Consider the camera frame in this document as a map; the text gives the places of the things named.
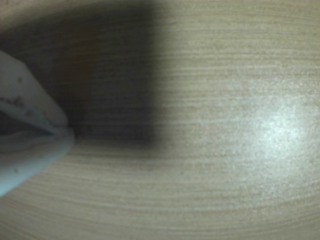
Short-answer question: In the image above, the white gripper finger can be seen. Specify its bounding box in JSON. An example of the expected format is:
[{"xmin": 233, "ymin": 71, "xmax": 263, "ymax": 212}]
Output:
[
  {"xmin": 0, "ymin": 50, "xmax": 69, "ymax": 134},
  {"xmin": 0, "ymin": 126, "xmax": 76, "ymax": 198}
]

